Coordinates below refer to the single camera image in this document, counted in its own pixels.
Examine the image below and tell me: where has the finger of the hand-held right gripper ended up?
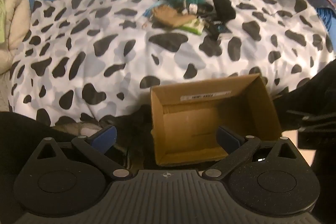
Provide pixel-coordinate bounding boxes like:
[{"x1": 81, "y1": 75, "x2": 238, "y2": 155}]
[
  {"x1": 286, "y1": 109, "x2": 336, "y2": 121},
  {"x1": 298, "y1": 122, "x2": 336, "y2": 133}
]

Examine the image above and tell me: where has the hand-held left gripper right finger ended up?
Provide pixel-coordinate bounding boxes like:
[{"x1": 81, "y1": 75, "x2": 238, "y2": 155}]
[{"x1": 204, "y1": 126, "x2": 313, "y2": 180}]

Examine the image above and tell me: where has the cow-print blanket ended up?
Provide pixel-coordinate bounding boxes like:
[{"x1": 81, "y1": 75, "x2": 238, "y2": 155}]
[{"x1": 7, "y1": 0, "x2": 336, "y2": 130}]

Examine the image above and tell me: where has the blue wet wipes packet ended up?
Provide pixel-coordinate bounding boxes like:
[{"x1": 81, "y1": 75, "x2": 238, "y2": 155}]
[{"x1": 143, "y1": 2, "x2": 168, "y2": 19}]

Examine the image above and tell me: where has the beige fleece garment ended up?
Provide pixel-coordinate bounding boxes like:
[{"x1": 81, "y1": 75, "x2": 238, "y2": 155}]
[{"x1": 0, "y1": 0, "x2": 34, "y2": 75}]

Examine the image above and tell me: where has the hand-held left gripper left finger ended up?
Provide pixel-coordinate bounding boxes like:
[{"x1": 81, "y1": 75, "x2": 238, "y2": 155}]
[{"x1": 21, "y1": 125, "x2": 133, "y2": 181}]

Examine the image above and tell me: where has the dark packet with blue label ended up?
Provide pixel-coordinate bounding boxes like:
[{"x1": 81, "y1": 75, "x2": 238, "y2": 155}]
[{"x1": 203, "y1": 19, "x2": 233, "y2": 39}]

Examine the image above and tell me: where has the brown cardboard box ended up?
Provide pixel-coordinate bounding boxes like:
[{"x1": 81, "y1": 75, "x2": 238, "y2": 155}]
[{"x1": 150, "y1": 73, "x2": 283, "y2": 166}]

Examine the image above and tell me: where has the brown pouch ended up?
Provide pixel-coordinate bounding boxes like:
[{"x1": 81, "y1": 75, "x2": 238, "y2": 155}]
[{"x1": 152, "y1": 5, "x2": 195, "y2": 29}]

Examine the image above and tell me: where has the black box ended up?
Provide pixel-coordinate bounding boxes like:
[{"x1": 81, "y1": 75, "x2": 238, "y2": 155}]
[{"x1": 211, "y1": 0, "x2": 236, "y2": 21}]

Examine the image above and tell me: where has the green wet wipes packet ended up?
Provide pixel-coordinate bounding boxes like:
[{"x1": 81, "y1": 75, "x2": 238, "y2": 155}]
[{"x1": 178, "y1": 18, "x2": 205, "y2": 35}]

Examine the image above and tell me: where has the black roll with white tape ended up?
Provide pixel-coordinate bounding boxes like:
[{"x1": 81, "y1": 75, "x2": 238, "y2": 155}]
[{"x1": 182, "y1": 2, "x2": 210, "y2": 16}]

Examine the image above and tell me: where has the blue coiled cable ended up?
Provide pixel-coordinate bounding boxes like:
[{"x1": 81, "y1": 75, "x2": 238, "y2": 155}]
[{"x1": 316, "y1": 6, "x2": 336, "y2": 31}]

